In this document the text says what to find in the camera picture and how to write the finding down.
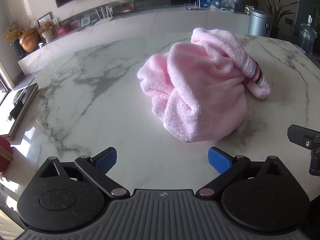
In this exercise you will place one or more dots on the brown teddy bear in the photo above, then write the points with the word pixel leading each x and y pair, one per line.
pixel 47 31

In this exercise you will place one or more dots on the black picture frame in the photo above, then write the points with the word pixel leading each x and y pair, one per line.
pixel 43 18

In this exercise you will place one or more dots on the potted green plant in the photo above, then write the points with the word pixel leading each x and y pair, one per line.
pixel 277 15

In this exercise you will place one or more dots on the red stool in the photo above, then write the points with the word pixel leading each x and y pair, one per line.
pixel 5 155

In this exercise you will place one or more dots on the small white clock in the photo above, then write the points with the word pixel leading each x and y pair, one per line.
pixel 85 21

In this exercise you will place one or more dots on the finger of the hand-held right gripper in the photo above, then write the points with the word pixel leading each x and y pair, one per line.
pixel 303 136

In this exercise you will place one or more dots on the large water bottle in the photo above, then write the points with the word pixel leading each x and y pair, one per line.
pixel 308 38

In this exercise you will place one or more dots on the silver pedal trash can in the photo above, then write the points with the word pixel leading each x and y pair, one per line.
pixel 259 23

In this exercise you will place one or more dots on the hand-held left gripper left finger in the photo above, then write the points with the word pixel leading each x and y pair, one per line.
pixel 107 159

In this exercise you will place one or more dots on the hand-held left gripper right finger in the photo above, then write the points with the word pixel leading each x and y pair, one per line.
pixel 220 162

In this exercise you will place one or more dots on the black white cow figurine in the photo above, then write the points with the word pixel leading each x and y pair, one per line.
pixel 248 10

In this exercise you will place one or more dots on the marble television cabinet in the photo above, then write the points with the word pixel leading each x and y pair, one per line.
pixel 140 27

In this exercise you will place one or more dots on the red patterned box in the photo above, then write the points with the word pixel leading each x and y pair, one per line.
pixel 62 30

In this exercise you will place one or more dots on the dried flower bunch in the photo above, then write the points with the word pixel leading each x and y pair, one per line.
pixel 12 31

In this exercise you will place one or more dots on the pink towel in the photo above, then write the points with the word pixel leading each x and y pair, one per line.
pixel 200 87

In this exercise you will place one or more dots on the white router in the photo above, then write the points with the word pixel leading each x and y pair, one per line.
pixel 104 18

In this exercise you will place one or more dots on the brown gourd ornament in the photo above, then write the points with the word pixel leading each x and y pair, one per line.
pixel 29 41

